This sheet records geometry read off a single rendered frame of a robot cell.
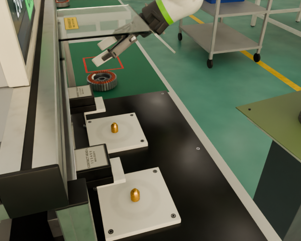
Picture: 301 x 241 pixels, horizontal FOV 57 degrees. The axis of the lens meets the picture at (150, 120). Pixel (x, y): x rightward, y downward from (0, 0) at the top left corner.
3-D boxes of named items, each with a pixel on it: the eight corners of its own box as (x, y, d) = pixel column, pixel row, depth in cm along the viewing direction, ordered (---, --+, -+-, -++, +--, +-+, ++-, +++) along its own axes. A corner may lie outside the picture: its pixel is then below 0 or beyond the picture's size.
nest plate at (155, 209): (158, 170, 67) (158, 166, 67) (180, 223, 56) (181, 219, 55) (95, 183, 64) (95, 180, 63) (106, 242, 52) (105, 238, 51)
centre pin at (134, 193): (138, 193, 60) (138, 185, 58) (140, 201, 59) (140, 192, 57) (129, 195, 60) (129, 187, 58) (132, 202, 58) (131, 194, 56)
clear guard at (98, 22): (148, 24, 84) (147, 3, 81) (175, 53, 66) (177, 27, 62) (35, 33, 77) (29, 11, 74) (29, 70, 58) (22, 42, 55)
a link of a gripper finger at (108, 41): (112, 34, 101) (112, 33, 102) (97, 44, 103) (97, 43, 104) (116, 41, 103) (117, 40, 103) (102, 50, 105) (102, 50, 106)
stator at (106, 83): (118, 78, 111) (118, 69, 109) (115, 92, 102) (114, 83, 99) (91, 78, 111) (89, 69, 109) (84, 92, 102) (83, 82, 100)
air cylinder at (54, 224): (77, 201, 60) (73, 183, 57) (80, 231, 54) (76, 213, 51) (53, 206, 59) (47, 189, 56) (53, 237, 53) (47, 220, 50)
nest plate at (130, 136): (134, 115, 86) (134, 112, 85) (147, 146, 74) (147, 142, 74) (85, 123, 83) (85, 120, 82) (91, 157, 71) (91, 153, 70)
